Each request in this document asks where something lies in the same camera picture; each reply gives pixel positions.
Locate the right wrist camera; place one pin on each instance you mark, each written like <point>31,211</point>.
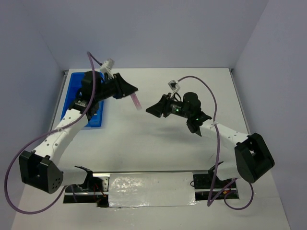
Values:
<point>174,86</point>

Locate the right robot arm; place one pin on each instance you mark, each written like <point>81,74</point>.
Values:
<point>248,156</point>

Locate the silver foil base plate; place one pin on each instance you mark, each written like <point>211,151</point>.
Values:
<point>150,189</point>

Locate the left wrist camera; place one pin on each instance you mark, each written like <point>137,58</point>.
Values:
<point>106,67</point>

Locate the purple highlighter pen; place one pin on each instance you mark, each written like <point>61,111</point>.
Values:
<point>136,101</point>

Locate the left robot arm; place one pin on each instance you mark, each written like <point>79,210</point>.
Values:
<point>39,168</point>

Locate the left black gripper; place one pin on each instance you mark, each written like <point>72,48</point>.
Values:
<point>122,87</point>

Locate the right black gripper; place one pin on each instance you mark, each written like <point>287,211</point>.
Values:
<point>157,109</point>

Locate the blue compartment tray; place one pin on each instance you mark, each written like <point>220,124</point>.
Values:
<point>73,87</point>

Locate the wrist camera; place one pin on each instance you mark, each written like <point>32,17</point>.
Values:
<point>174,86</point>
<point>106,67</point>

